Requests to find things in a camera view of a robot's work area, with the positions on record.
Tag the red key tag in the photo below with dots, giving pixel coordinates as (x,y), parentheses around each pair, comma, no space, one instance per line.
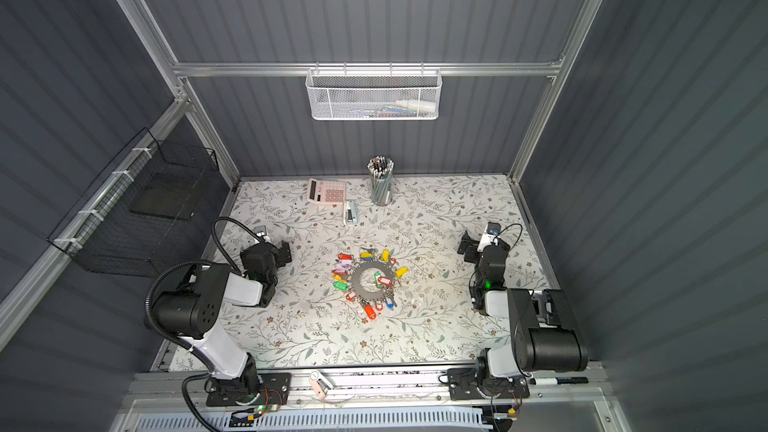
(370,311)

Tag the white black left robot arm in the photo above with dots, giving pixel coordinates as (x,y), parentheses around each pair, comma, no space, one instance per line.
(184,302)

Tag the white bottle in basket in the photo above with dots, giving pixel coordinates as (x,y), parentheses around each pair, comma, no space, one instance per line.
(420,107)

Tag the black marker on rail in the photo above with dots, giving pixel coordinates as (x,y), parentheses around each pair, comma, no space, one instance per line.
(554,381)

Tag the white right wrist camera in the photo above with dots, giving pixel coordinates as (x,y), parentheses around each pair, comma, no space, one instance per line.
(490,236)

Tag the pink desk calculator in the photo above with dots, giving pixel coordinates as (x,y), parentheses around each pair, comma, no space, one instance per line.
(326,192)

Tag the white wire wall basket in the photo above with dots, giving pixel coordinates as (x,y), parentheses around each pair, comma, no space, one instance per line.
(369,97)

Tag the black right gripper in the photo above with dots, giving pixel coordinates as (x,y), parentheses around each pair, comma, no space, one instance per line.
(469,244)

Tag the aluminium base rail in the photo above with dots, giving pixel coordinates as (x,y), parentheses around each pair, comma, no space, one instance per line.
(404,397)

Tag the clear pen cup with pens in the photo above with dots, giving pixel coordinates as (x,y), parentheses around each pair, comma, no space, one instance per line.
(380,170)

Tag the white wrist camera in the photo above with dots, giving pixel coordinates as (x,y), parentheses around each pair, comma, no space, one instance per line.
(261,234)
(490,236)

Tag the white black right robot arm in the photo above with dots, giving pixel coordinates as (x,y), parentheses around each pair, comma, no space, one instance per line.
(544,334)

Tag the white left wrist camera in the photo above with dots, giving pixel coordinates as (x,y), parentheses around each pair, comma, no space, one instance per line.
(261,234)

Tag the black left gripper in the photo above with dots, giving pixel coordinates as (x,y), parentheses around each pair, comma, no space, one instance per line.
(280,255)

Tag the purple key tag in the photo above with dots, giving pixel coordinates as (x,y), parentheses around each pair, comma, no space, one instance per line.
(341,266)

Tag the black wire side basket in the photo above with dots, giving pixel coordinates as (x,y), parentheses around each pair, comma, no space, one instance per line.
(151,213)

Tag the light blue stapler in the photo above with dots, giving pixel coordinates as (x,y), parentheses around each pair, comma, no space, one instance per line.
(350,216)

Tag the round metal key organizer plate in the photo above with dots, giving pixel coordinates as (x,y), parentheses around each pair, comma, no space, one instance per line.
(371,279)

